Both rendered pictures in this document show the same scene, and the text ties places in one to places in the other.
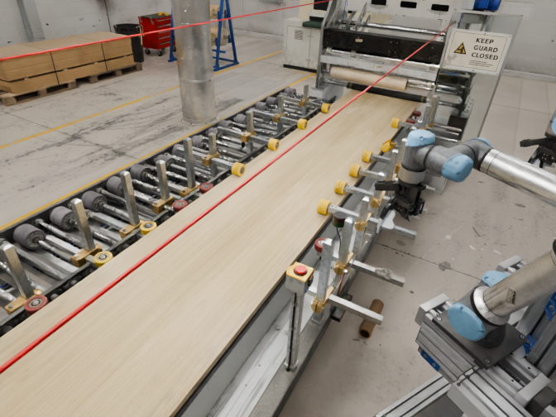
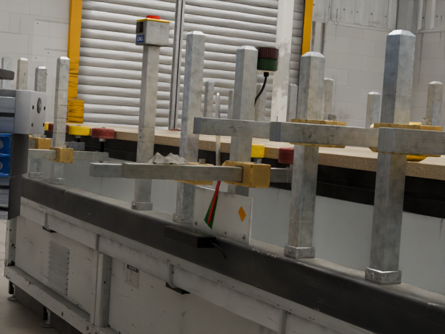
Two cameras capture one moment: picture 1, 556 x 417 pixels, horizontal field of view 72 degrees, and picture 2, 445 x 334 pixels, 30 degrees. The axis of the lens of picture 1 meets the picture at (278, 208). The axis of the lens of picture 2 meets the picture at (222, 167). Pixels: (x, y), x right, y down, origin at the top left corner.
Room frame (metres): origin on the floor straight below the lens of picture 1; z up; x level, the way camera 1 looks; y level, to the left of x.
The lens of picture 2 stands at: (2.34, -1.89, 0.95)
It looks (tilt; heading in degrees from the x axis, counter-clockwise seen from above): 3 degrees down; 123
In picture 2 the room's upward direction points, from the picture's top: 4 degrees clockwise
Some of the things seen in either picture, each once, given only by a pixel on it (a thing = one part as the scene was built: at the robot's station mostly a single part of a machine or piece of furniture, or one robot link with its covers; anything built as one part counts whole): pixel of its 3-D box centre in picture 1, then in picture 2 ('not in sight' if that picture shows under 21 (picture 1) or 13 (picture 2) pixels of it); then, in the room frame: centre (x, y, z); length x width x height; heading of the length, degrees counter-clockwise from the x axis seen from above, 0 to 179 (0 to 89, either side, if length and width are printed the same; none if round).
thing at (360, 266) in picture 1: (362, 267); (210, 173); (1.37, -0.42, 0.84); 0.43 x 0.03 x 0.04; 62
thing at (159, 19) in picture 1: (158, 34); not in sight; (9.40, 2.94, 0.41); 0.76 x 0.48 x 0.81; 159
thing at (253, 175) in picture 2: (342, 262); (245, 173); (1.40, -0.33, 0.85); 0.13 x 0.06 x 0.05; 152
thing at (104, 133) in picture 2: not in sight; (102, 143); (0.37, 0.37, 0.85); 0.08 x 0.08 x 0.11
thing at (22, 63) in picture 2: not in sight; (20, 117); (-0.17, 0.49, 0.92); 0.03 x 0.03 x 0.48; 62
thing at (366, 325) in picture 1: (371, 318); not in sight; (1.75, -0.68, 0.04); 0.30 x 0.08 x 0.08; 152
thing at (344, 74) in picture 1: (387, 81); not in sight; (3.94, -1.05, 1.05); 1.43 x 0.12 x 0.12; 62
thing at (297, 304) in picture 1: (294, 329); (146, 128); (0.92, -0.08, 0.93); 0.05 x 0.04 x 0.45; 152
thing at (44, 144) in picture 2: not in sight; (39, 144); (0.07, 0.37, 0.83); 0.13 x 0.06 x 0.05; 152
